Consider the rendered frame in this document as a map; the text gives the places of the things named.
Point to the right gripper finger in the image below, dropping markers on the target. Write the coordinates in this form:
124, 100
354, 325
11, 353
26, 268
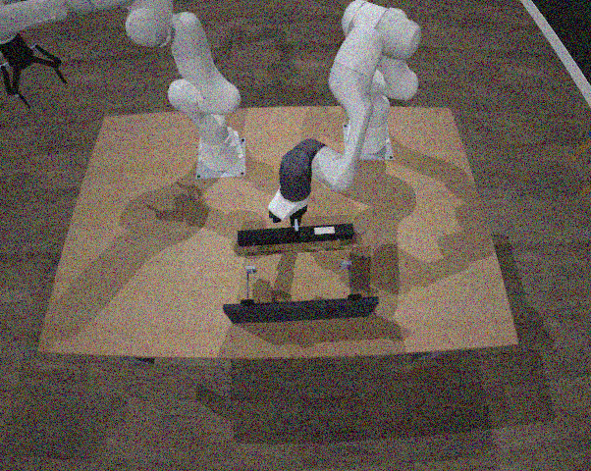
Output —
54, 65
16, 78

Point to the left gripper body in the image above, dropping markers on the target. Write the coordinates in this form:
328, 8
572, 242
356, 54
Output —
298, 213

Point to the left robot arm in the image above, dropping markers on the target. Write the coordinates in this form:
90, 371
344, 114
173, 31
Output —
350, 83

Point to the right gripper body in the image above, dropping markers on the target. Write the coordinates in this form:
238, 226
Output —
16, 50

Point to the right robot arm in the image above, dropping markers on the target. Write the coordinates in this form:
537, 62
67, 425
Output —
151, 23

